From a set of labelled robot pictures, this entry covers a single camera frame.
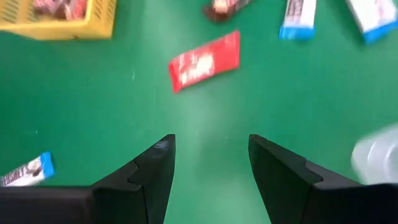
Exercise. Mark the clear plastic bin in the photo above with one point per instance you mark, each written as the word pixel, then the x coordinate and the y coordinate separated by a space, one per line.
pixel 376 155

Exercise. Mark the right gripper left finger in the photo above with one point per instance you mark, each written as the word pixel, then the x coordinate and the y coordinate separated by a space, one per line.
pixel 130 199

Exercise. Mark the white blue candy bar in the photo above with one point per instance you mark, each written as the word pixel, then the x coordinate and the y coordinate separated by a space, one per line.
pixel 298 18
pixel 373 18
pixel 28 172

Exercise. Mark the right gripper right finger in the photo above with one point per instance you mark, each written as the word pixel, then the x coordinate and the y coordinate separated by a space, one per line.
pixel 295 199

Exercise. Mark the red candy bar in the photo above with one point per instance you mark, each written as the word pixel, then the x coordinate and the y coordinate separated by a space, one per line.
pixel 205 62

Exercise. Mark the green table mat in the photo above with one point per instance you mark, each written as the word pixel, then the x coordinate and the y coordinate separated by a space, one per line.
pixel 93 109

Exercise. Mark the yellow plastic basket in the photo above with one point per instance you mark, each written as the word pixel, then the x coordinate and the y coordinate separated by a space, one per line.
pixel 102 18

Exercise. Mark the dark brown candy bar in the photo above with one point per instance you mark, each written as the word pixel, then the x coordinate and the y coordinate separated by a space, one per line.
pixel 77 7
pixel 46 6
pixel 222 11

